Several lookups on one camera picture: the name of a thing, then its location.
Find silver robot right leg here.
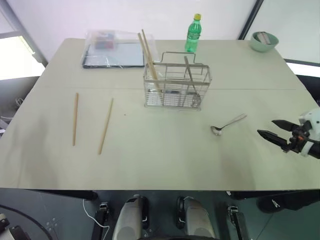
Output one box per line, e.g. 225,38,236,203
176,196,216,240

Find green plastic bottle yellow cap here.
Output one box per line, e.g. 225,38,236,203
184,13,203,53

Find clear plastic bag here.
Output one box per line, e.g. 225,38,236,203
81,29,157,70

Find black round floor cable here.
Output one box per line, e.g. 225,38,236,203
0,203,52,240

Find dark window frame post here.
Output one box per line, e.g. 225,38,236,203
236,0,265,40

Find wooden chopstick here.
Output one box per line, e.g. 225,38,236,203
141,28,158,81
137,33,161,91
97,97,115,156
72,92,80,147

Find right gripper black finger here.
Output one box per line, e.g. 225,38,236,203
271,119,300,132
257,129,291,153

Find small colourful box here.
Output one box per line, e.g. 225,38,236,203
93,30,118,50

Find green bowl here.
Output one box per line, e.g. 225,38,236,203
250,31,280,53

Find silver robot left leg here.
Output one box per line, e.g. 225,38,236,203
111,194,151,240

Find metal wire cutlery rack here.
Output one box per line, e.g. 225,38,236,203
143,51,213,113

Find black shoe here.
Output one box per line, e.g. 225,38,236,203
256,191,320,215

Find silver robot leg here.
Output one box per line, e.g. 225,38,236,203
176,196,216,240
111,194,151,240

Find white cable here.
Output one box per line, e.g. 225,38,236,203
82,198,111,240

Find pink grey packet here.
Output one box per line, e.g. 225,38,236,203
256,31,273,45

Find black table foot with caster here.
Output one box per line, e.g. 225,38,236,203
226,204,251,240
90,201,111,240

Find grey window frame post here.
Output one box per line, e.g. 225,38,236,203
0,0,49,68

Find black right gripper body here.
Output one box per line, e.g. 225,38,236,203
288,124,313,154

